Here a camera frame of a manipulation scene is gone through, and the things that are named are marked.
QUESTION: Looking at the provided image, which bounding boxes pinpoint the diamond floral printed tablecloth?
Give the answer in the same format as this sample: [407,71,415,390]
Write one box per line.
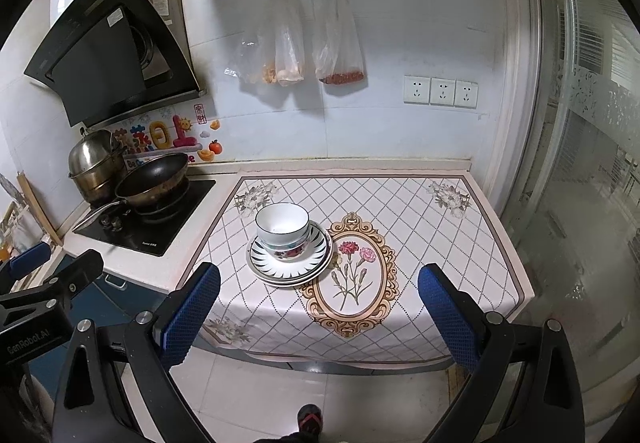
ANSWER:
[192,170,536,366]

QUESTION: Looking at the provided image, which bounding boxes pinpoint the clear bag with red chilies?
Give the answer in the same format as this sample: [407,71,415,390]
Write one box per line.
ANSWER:
[311,0,366,86]

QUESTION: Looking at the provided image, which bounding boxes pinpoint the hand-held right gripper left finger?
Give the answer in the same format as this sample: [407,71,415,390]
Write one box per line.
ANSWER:
[50,262,222,443]

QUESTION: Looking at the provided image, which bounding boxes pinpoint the stainless steel steamer pot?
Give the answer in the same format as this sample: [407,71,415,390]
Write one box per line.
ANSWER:
[67,129,128,204]

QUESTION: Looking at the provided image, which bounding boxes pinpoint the colourful wall stickers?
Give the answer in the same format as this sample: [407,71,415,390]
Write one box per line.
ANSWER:
[112,102,223,166]

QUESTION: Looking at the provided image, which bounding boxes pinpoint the clear bag with pale contents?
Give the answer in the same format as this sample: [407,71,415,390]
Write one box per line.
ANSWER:
[271,0,306,88]

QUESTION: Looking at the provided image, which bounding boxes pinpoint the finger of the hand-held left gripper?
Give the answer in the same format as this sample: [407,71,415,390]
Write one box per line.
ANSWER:
[0,243,53,294]
[0,249,105,313]

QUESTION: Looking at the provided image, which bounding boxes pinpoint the white bowl blue rim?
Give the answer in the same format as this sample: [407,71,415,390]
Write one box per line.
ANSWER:
[255,202,311,249]

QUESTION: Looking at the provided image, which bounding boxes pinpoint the wooden cutting board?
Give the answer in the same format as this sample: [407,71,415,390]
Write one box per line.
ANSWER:
[16,172,64,247]

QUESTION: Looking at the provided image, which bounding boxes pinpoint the white plate blue leaf pattern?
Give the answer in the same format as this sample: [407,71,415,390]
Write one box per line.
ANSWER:
[248,219,332,279]

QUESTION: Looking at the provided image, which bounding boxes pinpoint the blue base cabinet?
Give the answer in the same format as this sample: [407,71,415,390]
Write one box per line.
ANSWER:
[30,253,176,376]

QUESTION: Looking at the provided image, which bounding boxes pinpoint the white bowl red flowers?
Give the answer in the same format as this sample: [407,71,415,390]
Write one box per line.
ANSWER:
[259,232,311,262]

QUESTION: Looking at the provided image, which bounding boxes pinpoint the white pink floral plate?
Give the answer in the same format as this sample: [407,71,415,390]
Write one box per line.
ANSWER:
[245,239,334,287]
[246,234,333,284]

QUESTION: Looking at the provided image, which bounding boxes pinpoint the white wall socket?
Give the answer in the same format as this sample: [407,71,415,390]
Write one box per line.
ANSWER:
[454,80,479,109]
[430,77,456,106]
[404,76,431,105]

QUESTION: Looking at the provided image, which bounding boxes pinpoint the clear bag with orange contents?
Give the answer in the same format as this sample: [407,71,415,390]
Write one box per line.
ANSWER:
[224,0,281,86]

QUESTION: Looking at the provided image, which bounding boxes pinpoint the black gas cooktop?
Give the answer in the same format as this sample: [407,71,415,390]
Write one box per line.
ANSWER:
[72,178,217,258]

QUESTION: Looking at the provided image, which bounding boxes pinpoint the frosted glass sliding door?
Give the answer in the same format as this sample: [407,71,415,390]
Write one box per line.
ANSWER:
[500,0,640,406]

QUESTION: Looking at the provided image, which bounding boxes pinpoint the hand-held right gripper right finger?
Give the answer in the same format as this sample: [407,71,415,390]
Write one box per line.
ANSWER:
[417,264,586,443]

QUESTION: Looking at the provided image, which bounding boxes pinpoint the shoe on floor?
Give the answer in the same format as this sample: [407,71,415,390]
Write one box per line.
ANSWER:
[297,404,324,438]

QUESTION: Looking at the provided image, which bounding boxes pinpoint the black range hood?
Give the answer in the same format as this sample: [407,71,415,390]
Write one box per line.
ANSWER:
[24,0,201,128]

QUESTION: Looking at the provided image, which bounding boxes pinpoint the dark wok with handle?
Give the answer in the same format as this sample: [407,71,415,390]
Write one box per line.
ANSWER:
[72,153,191,231]

